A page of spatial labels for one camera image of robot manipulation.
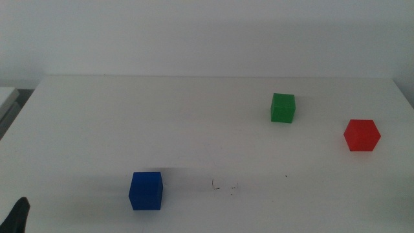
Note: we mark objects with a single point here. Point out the blue cube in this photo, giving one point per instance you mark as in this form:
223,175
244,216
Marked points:
145,192

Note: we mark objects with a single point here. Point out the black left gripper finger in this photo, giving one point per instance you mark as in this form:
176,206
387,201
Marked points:
16,217

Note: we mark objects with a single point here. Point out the red cube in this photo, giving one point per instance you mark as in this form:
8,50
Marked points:
361,136

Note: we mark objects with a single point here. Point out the green cube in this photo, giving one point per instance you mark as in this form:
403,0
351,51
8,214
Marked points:
283,110

